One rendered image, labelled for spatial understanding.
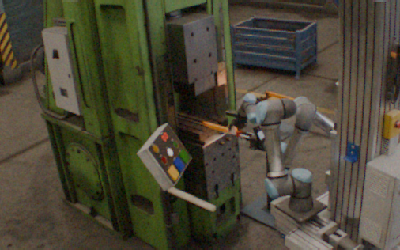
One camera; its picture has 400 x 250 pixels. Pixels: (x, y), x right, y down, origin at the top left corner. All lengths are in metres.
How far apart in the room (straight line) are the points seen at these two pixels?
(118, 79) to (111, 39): 0.28
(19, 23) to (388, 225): 7.69
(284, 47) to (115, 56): 4.09
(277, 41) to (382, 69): 4.80
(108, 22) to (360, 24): 1.70
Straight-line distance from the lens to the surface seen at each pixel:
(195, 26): 3.02
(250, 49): 7.22
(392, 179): 2.31
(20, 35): 9.00
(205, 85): 3.17
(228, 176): 3.55
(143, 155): 2.70
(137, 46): 2.91
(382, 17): 2.16
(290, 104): 2.55
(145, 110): 3.04
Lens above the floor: 2.43
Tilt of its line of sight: 25 degrees down
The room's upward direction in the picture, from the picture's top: 6 degrees counter-clockwise
